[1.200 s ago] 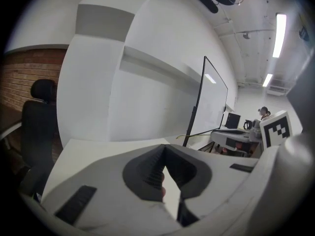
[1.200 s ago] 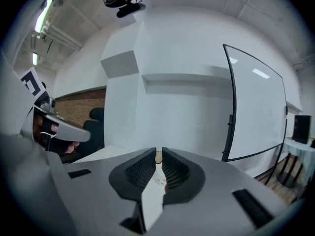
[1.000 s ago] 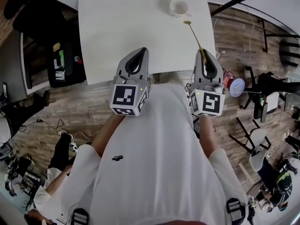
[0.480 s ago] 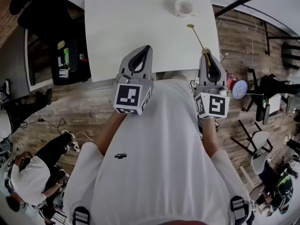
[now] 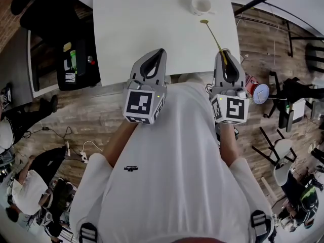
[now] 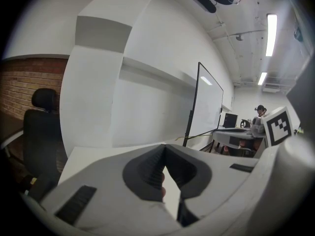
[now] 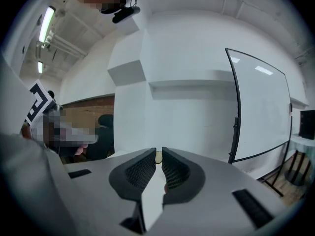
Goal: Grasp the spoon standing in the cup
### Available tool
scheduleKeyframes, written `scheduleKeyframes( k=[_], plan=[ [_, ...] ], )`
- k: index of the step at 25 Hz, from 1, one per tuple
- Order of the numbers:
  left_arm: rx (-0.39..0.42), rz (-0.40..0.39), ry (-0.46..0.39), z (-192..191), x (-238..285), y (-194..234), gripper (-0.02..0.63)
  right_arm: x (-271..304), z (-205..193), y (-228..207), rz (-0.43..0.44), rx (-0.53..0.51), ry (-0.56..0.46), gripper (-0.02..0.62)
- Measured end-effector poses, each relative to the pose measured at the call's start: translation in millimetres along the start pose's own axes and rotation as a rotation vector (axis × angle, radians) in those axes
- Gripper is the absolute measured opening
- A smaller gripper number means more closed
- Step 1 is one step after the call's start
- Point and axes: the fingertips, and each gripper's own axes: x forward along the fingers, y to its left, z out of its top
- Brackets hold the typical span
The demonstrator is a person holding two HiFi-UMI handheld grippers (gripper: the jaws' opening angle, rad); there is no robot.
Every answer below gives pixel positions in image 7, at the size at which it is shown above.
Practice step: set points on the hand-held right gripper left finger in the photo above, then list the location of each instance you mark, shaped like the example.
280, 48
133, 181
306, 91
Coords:
133, 176

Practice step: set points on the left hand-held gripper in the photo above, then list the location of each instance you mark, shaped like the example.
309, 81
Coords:
39, 102

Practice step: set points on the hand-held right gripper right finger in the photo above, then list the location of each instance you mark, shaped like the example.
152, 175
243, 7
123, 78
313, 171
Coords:
179, 173

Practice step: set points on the yellow stirring stick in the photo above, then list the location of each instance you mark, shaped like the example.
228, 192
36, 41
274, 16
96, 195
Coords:
159, 156

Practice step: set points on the person's left forearm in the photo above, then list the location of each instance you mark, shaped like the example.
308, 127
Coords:
26, 131

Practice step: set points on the short ceiling light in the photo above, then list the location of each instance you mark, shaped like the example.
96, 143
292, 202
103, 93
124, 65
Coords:
40, 67

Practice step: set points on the black office chair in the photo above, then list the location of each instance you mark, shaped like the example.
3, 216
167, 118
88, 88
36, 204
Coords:
104, 136

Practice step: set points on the long ceiling light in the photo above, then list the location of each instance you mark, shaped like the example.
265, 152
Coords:
46, 23

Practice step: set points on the person's white shirt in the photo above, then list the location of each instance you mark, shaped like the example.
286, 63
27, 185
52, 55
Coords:
27, 181

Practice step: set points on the black speaker box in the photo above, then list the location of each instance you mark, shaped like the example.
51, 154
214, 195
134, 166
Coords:
307, 124

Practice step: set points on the whiteboard with black frame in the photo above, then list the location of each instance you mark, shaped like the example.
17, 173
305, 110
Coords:
261, 107

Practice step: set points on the black head-worn camera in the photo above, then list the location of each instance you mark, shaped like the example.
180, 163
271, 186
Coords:
125, 13

